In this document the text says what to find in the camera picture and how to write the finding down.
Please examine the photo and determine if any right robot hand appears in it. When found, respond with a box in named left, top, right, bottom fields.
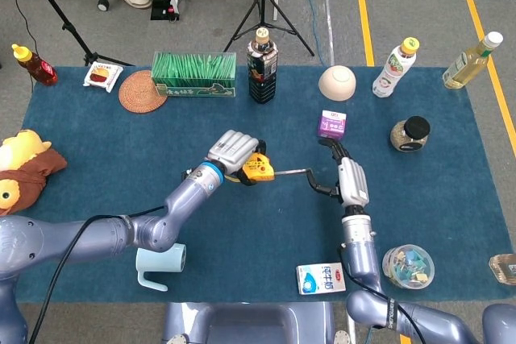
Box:
left=308, top=137, right=370, bottom=206

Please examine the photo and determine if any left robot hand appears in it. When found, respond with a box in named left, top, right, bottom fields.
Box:
left=207, top=129, right=267, bottom=187

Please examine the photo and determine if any yellow tape measure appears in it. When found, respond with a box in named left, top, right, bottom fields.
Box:
left=225, top=153, right=314, bottom=184

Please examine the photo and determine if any small purple box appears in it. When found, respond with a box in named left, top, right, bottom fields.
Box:
left=316, top=109, right=347, bottom=140

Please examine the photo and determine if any glass jar black lid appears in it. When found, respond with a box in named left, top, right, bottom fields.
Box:
left=389, top=115, right=431, bottom=153

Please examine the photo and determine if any dark tea bottle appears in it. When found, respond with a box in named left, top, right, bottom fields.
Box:
left=246, top=27, right=279, bottom=105

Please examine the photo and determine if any clear green tea bag box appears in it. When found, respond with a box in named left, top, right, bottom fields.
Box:
left=151, top=51, right=237, bottom=98

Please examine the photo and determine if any blue table mat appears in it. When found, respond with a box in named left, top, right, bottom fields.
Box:
left=10, top=64, right=516, bottom=304

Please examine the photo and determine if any white blue milk carton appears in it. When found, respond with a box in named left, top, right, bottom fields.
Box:
left=296, top=262, right=347, bottom=296

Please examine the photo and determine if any clear tub of clips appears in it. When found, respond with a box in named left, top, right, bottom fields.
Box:
left=381, top=243, right=435, bottom=290

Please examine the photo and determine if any beige bowl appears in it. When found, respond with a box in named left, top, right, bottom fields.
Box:
left=318, top=64, right=357, bottom=102

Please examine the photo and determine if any round woven coaster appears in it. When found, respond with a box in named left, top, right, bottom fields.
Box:
left=118, top=69, right=169, bottom=114

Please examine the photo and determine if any white drink bottle yellow cap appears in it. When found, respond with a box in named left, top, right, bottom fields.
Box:
left=372, top=36, right=421, bottom=99

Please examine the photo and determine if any light blue plastic mug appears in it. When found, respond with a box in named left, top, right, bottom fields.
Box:
left=135, top=242, right=187, bottom=292

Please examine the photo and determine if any white red snack packet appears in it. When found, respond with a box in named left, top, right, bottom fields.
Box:
left=82, top=60, right=124, bottom=93

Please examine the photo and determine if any black power strip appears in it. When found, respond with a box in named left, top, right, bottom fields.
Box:
left=150, top=0, right=181, bottom=22

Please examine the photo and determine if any yellow oil bottle white cap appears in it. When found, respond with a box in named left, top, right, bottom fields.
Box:
left=442, top=31, right=505, bottom=90

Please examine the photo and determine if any glass ashtray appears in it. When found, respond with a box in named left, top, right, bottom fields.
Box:
left=488, top=253, right=516, bottom=285

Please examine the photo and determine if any grey blue robot torso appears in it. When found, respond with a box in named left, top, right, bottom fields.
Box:
left=160, top=301, right=338, bottom=344

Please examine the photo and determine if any black light stand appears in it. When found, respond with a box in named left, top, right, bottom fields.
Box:
left=15, top=0, right=136, bottom=68

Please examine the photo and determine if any red sauce bottle yellow cap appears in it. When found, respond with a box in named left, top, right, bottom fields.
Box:
left=11, top=44, right=59, bottom=87

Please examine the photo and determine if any yellow brown plush toy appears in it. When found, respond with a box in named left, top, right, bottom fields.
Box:
left=0, top=129, right=69, bottom=217

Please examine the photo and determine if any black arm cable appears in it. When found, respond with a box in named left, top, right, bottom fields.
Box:
left=27, top=205, right=169, bottom=344
left=337, top=246, right=427, bottom=344

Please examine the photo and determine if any blue floor cable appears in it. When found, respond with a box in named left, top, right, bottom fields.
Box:
left=281, top=0, right=327, bottom=67

